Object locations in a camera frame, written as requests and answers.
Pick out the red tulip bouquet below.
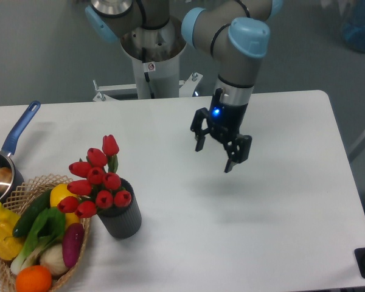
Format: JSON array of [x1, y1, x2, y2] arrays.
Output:
[[57, 134, 131, 218]]

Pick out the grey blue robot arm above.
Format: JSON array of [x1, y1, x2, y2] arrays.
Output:
[[85, 1, 282, 172]]

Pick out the blue translucent bag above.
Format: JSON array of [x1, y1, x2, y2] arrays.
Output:
[[341, 1, 365, 53]]

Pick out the yellow bell pepper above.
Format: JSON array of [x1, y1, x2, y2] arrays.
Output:
[[0, 202, 25, 261]]

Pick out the white garlic bulb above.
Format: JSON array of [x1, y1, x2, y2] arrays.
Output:
[[39, 243, 69, 276]]

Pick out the yellow lemon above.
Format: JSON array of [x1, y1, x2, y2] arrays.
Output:
[[49, 183, 81, 229]]

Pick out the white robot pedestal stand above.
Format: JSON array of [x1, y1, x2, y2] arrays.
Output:
[[93, 16, 203, 101]]

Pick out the orange mandarin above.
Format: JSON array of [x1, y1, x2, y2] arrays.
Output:
[[15, 265, 52, 292]]

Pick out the green cucumber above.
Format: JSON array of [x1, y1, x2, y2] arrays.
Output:
[[12, 189, 52, 238]]

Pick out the purple eggplant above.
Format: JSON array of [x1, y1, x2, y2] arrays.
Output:
[[62, 223, 85, 268]]

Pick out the woven wicker basket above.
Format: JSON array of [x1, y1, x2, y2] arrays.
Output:
[[0, 173, 92, 292]]

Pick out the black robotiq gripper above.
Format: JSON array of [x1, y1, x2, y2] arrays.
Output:
[[190, 102, 252, 173]]

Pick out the blue handled saucepan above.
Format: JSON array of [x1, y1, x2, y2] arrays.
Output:
[[0, 101, 41, 203]]

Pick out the green bok choy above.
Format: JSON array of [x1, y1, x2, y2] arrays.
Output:
[[10, 207, 66, 275]]

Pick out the dark grey ribbed vase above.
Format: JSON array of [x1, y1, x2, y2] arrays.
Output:
[[97, 178, 142, 239]]

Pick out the bread roll in saucepan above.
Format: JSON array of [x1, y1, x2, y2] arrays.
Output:
[[0, 167, 12, 193]]

